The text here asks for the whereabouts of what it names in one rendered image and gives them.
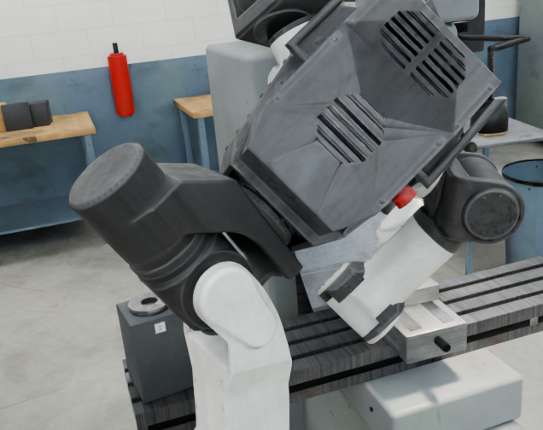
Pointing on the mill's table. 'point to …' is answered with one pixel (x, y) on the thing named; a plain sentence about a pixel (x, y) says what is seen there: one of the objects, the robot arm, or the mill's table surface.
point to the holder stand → (154, 347)
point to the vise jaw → (426, 292)
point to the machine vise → (426, 331)
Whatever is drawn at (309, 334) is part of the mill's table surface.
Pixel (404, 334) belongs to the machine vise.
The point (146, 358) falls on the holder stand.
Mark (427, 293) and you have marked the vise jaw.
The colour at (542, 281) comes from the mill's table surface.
